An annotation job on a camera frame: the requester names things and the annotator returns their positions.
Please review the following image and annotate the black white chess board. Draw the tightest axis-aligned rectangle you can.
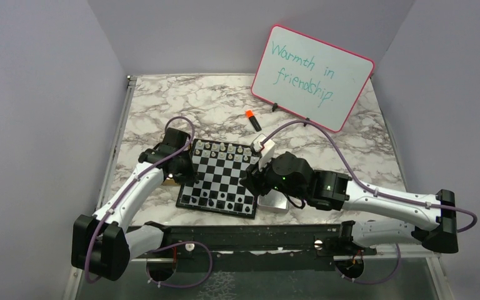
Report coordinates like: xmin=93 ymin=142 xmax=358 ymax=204
xmin=176 ymin=139 xmax=259 ymax=219

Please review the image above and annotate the pink framed whiteboard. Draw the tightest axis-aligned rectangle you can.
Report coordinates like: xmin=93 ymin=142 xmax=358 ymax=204
xmin=251 ymin=25 xmax=375 ymax=133

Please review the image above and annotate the aluminium side rail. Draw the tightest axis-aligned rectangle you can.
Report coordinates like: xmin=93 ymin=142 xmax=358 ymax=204
xmin=96 ymin=75 xmax=138 ymax=208

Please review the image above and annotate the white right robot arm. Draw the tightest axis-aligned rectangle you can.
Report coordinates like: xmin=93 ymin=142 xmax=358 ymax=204
xmin=239 ymin=152 xmax=459 ymax=254

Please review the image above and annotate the black mounting base rail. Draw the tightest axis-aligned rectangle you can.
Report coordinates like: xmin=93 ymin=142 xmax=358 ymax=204
xmin=139 ymin=221 xmax=376 ymax=273

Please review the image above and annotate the orange black highlighter marker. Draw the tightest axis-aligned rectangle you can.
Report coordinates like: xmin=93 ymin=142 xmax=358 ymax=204
xmin=245 ymin=110 xmax=262 ymax=132

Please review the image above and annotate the silver tin lid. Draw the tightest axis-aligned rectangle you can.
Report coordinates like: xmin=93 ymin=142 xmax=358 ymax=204
xmin=257 ymin=190 xmax=289 ymax=214

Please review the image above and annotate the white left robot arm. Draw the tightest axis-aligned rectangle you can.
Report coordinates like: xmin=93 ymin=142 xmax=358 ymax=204
xmin=71 ymin=128 xmax=196 ymax=281

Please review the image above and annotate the gold tin box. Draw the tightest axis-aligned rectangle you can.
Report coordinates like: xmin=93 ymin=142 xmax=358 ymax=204
xmin=162 ymin=174 xmax=179 ymax=186

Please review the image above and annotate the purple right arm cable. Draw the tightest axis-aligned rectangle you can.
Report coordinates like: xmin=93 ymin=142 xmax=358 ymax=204
xmin=261 ymin=120 xmax=478 ymax=286

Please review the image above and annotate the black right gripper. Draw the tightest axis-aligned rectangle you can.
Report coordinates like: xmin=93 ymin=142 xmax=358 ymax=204
xmin=239 ymin=151 xmax=307 ymax=201

